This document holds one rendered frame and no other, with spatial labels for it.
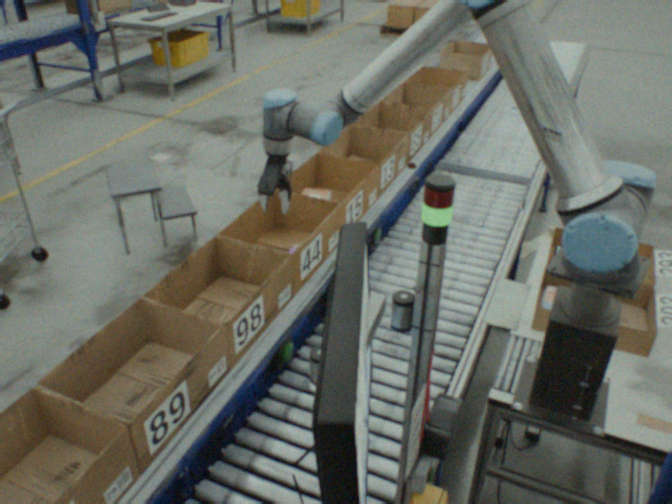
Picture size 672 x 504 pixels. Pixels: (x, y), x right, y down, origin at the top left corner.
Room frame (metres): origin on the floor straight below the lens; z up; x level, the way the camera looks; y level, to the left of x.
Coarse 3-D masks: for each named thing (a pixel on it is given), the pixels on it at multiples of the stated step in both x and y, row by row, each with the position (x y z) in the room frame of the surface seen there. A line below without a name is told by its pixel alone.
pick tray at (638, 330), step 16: (544, 272) 1.84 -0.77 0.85; (640, 288) 1.76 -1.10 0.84; (624, 304) 1.77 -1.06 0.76; (640, 304) 1.76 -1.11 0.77; (544, 320) 1.62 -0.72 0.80; (624, 320) 1.68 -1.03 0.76; (640, 320) 1.68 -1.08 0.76; (656, 320) 1.56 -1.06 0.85; (624, 336) 1.52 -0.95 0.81; (640, 336) 1.51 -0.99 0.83; (656, 336) 1.49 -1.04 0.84; (624, 352) 1.52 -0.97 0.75; (640, 352) 1.50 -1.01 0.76
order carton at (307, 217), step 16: (256, 208) 2.00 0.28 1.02; (272, 208) 2.10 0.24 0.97; (288, 208) 2.09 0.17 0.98; (304, 208) 2.06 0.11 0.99; (320, 208) 2.03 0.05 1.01; (336, 208) 1.96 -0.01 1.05; (240, 224) 1.89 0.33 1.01; (256, 224) 1.99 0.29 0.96; (272, 224) 2.10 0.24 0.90; (288, 224) 2.09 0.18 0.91; (304, 224) 2.06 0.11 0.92; (320, 224) 1.83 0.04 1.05; (336, 224) 1.96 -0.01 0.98; (240, 240) 1.72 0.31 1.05; (256, 240) 1.98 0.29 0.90; (272, 240) 1.99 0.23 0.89; (288, 240) 1.99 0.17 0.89; (304, 240) 1.72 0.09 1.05
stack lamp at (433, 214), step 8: (424, 192) 0.89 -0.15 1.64; (432, 192) 0.88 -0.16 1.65; (448, 192) 0.88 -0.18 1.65; (424, 200) 0.89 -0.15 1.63; (432, 200) 0.88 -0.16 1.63; (440, 200) 0.87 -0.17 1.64; (448, 200) 0.88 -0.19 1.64; (424, 208) 0.89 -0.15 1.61; (432, 208) 0.88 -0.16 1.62; (440, 208) 0.87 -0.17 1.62; (448, 208) 0.88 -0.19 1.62; (424, 216) 0.89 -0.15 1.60; (432, 216) 0.87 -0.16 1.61; (440, 216) 0.87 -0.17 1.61; (448, 216) 0.88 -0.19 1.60; (432, 224) 0.87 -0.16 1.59; (440, 224) 0.87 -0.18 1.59
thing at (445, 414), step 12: (444, 396) 0.98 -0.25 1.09; (432, 408) 0.95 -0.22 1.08; (444, 408) 0.95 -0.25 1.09; (456, 408) 0.95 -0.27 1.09; (432, 420) 0.91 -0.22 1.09; (444, 420) 0.91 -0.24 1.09; (456, 420) 0.92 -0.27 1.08; (432, 432) 0.89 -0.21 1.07; (444, 432) 0.89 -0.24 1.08; (444, 444) 0.88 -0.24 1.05; (432, 456) 0.90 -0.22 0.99; (444, 456) 0.90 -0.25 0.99
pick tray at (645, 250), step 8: (560, 232) 2.17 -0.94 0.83; (552, 240) 2.14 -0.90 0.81; (560, 240) 2.17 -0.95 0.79; (552, 248) 2.16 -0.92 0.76; (640, 248) 2.05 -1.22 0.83; (648, 248) 2.04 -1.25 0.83; (552, 256) 2.10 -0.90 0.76; (648, 256) 2.04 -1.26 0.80; (648, 272) 1.96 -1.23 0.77; (648, 280) 1.92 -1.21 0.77
